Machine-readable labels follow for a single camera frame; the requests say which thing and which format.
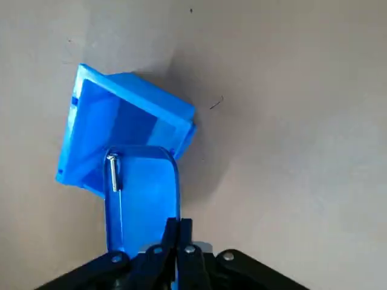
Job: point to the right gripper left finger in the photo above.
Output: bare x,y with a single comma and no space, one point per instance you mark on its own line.
157,266

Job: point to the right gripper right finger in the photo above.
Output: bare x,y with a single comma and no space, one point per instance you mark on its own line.
196,269

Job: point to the small blue parts tray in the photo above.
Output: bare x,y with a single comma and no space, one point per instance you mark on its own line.
145,187

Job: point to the long silver screw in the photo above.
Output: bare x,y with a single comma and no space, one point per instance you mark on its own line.
114,175

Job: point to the blue storage box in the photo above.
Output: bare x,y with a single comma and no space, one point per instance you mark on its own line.
99,121

